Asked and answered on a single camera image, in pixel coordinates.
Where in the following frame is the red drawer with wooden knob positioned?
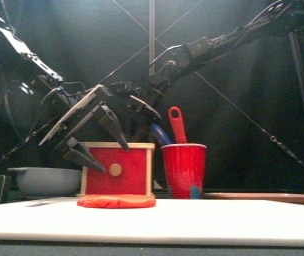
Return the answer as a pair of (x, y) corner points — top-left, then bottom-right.
(85, 147), (148, 196)

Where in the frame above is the blue plastic utensil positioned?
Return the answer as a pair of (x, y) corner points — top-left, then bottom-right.
(148, 123), (175, 147)

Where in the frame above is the brown tray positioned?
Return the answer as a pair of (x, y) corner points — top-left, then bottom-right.
(203, 192), (304, 206)

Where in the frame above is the pale blue bowl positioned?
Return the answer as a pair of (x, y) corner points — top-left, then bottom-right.
(6, 166), (84, 197)

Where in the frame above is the grey vertical frame pole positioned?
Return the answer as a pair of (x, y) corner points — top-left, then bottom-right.
(148, 0), (157, 78)

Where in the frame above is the wooden drawer box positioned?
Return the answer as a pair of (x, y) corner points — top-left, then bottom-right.
(79, 141), (156, 198)

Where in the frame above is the red plastic cup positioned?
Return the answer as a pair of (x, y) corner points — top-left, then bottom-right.
(160, 143), (208, 200)

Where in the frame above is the thin diagonal brace wire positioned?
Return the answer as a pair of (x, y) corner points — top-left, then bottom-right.
(97, 0), (205, 85)

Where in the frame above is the red utensil with loop handle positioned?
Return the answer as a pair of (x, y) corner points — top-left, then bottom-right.
(167, 106), (189, 145)

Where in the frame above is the red play dough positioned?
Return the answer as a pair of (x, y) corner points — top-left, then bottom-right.
(76, 193), (157, 210)

